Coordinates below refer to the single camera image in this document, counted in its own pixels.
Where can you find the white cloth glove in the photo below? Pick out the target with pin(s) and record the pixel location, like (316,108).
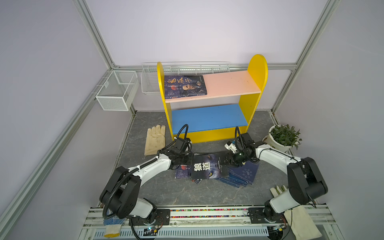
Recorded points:
(300,221)

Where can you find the potted green plant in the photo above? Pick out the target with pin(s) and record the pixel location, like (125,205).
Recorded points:
(283,137)

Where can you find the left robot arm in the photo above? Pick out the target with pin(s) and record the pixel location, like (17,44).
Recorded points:
(120,196)

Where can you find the lower blue book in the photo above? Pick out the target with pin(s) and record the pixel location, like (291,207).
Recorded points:
(228,182)

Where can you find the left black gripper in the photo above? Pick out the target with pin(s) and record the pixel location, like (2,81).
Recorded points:
(190,159)

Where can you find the top blue yellow-label book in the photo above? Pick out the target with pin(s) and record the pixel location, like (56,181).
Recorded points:
(247,172)

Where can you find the white mesh basket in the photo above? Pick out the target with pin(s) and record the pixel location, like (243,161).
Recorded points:
(118,91)

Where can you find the yellow wooden bookshelf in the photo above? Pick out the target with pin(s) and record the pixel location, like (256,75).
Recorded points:
(208,124)

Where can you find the beige work glove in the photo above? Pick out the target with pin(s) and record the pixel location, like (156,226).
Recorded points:
(155,140)

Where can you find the dark wolf cover book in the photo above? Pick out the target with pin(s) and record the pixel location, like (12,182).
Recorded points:
(209,166)

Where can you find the white wire rack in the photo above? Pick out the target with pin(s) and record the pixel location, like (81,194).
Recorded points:
(149,76)

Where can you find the blue knit glove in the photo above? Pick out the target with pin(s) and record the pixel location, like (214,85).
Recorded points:
(113,227)

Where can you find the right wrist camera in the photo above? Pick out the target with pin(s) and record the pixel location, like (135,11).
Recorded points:
(231,146)

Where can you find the purple book with old man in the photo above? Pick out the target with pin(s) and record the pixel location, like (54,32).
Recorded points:
(184,86)

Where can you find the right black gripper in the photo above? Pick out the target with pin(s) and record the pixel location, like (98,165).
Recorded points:
(230,160)

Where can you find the middle blue book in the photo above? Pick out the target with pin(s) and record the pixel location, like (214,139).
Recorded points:
(237,180)

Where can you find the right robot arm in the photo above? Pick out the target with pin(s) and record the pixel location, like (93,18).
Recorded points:
(305,181)

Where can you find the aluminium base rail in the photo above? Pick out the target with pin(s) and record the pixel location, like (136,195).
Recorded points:
(208,223)

